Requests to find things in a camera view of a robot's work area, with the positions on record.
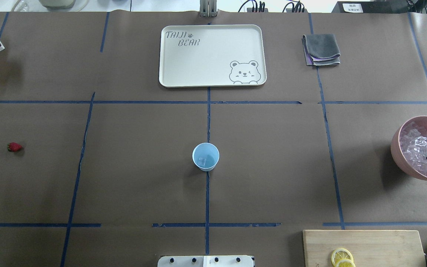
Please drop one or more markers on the blue plastic cup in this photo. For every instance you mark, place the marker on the blue plastic cup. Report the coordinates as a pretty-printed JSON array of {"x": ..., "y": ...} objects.
[{"x": 205, "y": 156}]

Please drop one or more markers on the grey folded cloth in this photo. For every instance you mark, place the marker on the grey folded cloth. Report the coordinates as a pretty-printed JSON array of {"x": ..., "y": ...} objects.
[{"x": 321, "y": 50}]

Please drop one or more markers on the red strawberry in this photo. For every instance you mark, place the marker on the red strawberry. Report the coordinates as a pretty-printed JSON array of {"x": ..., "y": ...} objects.
[{"x": 14, "y": 147}]

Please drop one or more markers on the pink bowl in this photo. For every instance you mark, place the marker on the pink bowl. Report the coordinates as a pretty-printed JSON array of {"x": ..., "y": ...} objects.
[{"x": 399, "y": 156}]

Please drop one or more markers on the clear ice cube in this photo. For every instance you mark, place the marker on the clear ice cube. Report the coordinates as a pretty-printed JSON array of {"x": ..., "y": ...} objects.
[{"x": 202, "y": 162}]

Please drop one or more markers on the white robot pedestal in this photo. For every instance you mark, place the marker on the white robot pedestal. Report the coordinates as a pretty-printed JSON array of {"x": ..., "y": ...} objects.
[{"x": 207, "y": 261}]

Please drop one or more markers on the bamboo cutting board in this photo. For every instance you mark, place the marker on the bamboo cutting board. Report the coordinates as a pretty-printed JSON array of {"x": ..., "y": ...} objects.
[{"x": 369, "y": 248}]

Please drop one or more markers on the cream bear tray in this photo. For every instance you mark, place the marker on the cream bear tray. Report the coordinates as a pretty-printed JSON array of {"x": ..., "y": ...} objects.
[{"x": 211, "y": 56}]

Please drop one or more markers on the pile of ice cubes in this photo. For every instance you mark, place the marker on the pile of ice cubes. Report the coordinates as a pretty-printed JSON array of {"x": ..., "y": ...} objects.
[{"x": 413, "y": 144}]

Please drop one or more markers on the lemon slices row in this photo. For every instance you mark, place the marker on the lemon slices row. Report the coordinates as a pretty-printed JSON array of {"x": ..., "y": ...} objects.
[{"x": 341, "y": 257}]

